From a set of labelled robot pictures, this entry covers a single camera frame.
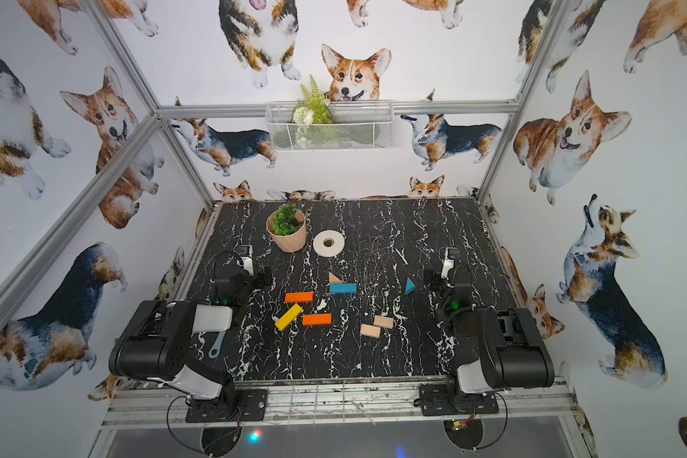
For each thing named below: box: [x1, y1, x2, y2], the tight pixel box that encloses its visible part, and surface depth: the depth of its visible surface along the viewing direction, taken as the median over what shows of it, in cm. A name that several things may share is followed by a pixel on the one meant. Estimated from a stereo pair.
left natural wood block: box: [359, 323, 382, 339], surface depth 87 cm
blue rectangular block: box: [329, 283, 358, 294], surface depth 97 cm
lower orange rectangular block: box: [302, 312, 334, 326], surface depth 90 cm
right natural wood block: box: [374, 314, 395, 330], surface depth 90 cm
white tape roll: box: [312, 229, 346, 258], surface depth 109 cm
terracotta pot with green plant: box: [265, 203, 307, 253], surface depth 99 cm
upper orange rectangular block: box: [284, 291, 314, 303], surface depth 95 cm
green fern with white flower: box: [291, 74, 334, 148], surface depth 85 cm
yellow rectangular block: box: [274, 302, 305, 332], surface depth 91 cm
